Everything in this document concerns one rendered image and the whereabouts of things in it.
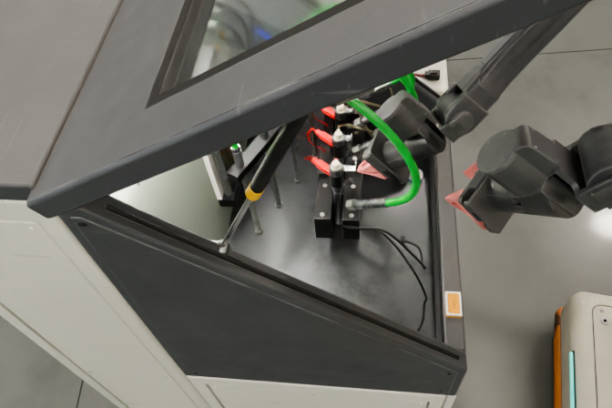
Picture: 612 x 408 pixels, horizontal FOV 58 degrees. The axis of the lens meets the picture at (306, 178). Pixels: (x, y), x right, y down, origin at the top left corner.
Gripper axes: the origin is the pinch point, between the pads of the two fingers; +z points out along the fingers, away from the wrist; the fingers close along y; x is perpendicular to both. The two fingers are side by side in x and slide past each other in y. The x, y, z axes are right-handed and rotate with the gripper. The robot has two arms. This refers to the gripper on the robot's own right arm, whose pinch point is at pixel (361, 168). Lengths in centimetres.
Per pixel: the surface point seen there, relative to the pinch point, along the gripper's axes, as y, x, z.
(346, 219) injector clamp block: -7.2, 5.5, 10.1
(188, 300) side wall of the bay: 18.9, 39.9, 3.7
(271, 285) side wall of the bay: 12.9, 35.5, -9.1
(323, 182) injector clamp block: -1.5, -2.5, 15.7
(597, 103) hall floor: -130, -149, 33
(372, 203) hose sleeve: -0.5, 10.5, -7.0
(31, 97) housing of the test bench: 54, 30, -4
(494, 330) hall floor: -108, -22, 50
